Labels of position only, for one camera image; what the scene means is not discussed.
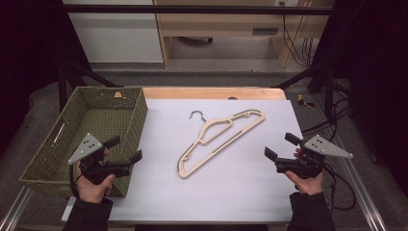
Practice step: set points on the beige plastic hanger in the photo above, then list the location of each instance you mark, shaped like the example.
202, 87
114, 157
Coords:
210, 123

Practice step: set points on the white paper sheet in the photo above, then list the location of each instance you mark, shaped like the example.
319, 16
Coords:
224, 189

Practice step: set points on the light wooden desk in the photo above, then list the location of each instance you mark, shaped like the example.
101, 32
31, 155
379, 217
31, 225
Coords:
208, 25

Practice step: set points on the black curtain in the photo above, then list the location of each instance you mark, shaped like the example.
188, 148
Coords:
375, 64
29, 48

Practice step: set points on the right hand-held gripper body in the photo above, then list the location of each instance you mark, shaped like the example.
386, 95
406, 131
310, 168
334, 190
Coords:
304, 165

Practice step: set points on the person's right hand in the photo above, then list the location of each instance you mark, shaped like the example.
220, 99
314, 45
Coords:
309, 186

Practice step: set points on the aluminium rail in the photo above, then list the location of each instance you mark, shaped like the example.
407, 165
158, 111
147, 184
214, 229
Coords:
362, 195
14, 208

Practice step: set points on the person's left hand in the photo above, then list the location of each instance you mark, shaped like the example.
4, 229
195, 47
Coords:
94, 192

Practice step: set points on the green woven basket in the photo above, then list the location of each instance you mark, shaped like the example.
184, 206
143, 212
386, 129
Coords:
96, 118

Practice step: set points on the white cabinet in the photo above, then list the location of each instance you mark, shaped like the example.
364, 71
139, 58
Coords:
118, 38

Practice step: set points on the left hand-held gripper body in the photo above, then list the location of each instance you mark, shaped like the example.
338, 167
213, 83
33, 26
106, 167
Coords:
96, 166

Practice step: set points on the black metal frame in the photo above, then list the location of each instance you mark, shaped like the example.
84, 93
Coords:
192, 9

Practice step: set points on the office chair base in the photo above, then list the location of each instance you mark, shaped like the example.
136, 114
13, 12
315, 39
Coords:
195, 40

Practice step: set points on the yellow and black tool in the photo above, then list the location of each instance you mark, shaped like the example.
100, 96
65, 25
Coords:
303, 102

